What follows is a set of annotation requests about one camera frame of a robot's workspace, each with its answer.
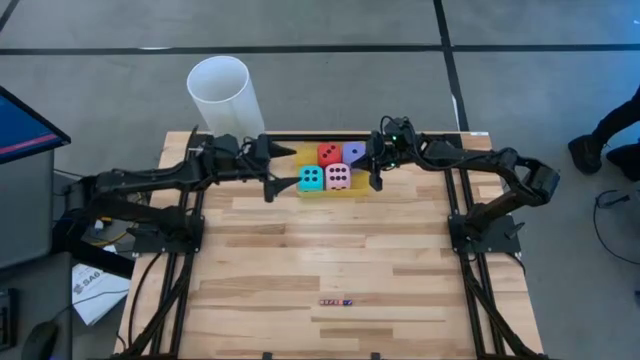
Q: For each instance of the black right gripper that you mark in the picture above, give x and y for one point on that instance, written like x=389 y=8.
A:
x=384 y=152

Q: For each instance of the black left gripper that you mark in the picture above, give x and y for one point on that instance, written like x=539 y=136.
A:
x=235 y=162

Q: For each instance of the large purple foam die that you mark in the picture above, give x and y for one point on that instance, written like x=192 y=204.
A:
x=354 y=152

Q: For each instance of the large pink foam die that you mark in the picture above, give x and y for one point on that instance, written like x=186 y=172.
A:
x=338 y=177

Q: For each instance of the yellow translucent plastic bin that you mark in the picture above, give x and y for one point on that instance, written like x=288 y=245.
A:
x=306 y=155

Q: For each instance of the large turquoise foam die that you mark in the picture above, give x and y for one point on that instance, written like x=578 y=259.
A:
x=311 y=179

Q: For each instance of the large red foam die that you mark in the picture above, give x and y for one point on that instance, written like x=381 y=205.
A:
x=329 y=155

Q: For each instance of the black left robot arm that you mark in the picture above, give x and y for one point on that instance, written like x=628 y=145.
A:
x=150 y=180

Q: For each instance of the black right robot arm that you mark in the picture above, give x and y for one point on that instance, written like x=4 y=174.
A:
x=500 y=165

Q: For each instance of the white cylindrical tube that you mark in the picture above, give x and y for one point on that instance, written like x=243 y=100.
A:
x=220 y=95

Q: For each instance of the black table edge clamp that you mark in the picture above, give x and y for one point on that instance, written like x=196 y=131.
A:
x=375 y=356
x=267 y=356

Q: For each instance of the white paper booklet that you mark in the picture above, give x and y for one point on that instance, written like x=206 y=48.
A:
x=97 y=290

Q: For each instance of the person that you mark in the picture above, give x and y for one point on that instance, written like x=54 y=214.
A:
x=615 y=135

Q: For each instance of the dark blue display monitor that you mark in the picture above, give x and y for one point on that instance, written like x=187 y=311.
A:
x=25 y=125

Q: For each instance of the black computer mouse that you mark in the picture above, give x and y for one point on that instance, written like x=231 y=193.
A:
x=40 y=342

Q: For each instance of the black keyboard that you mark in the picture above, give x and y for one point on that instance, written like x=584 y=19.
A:
x=6 y=320

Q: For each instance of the black aluminium table frame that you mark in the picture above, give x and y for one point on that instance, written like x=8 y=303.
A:
x=325 y=137

